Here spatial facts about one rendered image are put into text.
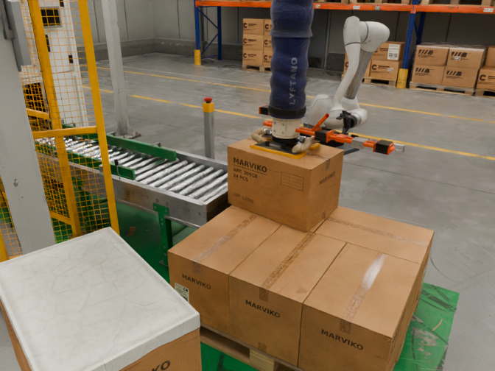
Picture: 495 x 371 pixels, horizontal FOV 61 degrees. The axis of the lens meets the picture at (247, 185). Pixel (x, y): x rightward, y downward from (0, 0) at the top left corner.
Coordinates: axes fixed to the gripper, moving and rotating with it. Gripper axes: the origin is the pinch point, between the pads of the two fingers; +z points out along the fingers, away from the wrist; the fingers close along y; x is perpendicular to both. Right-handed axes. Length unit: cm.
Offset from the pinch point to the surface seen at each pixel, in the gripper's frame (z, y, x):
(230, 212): 44, 52, 49
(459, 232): -118, 108, -67
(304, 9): 19, -67, 17
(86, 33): 68, -52, 136
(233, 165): 35, 24, 53
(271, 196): 36, 37, 23
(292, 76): 21.5, -32.3, 20.6
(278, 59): 25, -41, 28
